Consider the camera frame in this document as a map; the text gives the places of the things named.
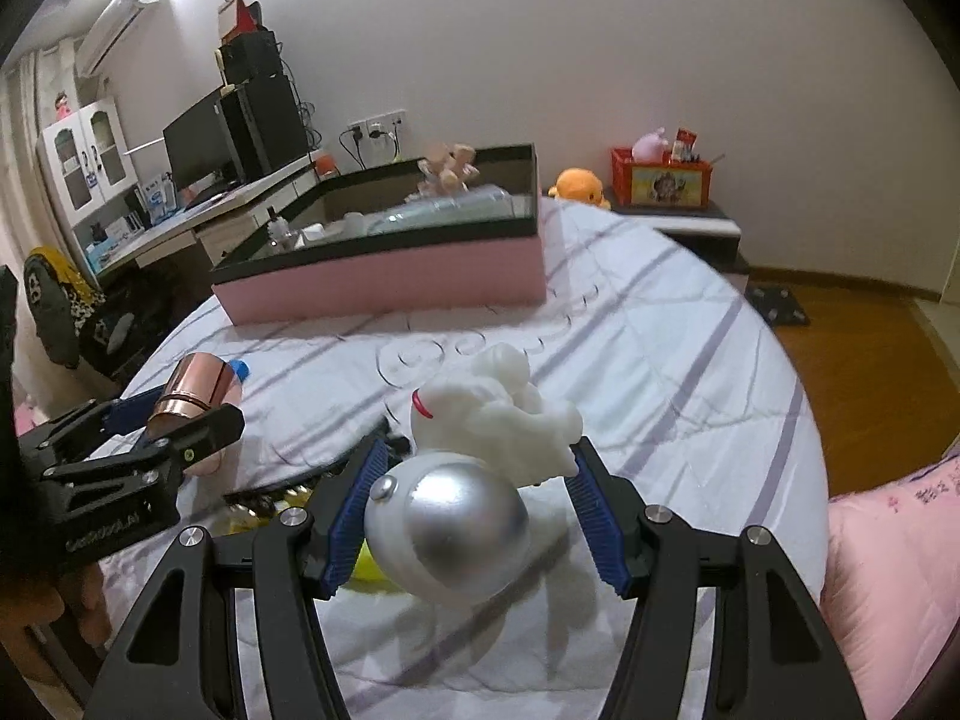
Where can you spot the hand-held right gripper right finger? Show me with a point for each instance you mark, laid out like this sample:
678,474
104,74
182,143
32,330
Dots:
600,532

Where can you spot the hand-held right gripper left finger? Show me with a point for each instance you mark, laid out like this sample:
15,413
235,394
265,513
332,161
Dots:
352,532

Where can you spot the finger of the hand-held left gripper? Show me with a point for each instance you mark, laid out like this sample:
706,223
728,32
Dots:
210,427
127,409

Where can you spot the rose gold metal cup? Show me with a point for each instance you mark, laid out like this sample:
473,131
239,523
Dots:
195,382

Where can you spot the white astronaut figure silver helmet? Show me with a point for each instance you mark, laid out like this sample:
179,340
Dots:
487,420

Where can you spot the pink storage box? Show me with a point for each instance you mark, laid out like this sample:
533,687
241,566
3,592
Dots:
390,281

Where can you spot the pink building block figure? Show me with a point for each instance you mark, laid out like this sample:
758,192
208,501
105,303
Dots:
448,165

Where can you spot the person's left hand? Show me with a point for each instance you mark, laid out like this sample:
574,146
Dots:
75,615

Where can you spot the yellow tube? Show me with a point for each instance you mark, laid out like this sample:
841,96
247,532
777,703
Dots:
367,570

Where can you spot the blue and white small box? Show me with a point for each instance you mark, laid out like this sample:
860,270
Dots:
238,369

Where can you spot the black office chair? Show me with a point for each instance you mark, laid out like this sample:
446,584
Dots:
127,319

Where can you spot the yellow black jacket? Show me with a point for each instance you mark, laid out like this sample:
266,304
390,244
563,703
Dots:
56,292

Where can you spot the striped white tablecloth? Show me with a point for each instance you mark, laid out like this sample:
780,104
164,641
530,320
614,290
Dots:
675,390

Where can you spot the blue white package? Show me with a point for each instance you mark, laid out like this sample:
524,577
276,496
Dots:
157,199

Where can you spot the white desk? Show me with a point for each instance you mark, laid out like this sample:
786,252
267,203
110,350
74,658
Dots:
225,204

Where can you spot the white glass door cabinet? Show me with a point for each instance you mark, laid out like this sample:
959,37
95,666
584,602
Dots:
79,157

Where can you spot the beige curtain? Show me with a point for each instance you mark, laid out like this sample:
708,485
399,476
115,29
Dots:
22,165

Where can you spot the black computer monitor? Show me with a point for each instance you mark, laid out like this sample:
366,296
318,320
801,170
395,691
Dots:
199,146

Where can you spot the water bottle red cap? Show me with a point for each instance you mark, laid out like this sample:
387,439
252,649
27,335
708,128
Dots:
326,165

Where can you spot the black metal plate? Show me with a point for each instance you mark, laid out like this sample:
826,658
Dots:
780,304

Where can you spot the pink quilt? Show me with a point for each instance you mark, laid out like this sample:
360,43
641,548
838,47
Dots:
892,577

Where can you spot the black computer tower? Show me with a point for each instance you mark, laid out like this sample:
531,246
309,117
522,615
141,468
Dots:
262,124

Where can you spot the pink doll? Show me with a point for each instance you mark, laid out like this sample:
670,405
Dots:
64,103

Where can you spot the clear plastic case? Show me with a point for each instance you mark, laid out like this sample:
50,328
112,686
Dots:
450,206

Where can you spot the orange octopus plush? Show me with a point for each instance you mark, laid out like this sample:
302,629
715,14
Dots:
581,187

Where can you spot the red plastic crate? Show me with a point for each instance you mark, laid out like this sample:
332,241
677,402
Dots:
664,181

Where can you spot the black speaker box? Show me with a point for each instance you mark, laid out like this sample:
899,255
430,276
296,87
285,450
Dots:
251,56

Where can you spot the pink plush toy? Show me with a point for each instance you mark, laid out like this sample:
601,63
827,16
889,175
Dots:
651,144

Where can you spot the white air conditioner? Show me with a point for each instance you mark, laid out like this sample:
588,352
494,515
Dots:
120,15

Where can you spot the red folder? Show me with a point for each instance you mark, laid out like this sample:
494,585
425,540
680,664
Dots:
241,15

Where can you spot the white wall socket strip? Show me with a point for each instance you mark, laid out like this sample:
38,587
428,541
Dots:
379,124

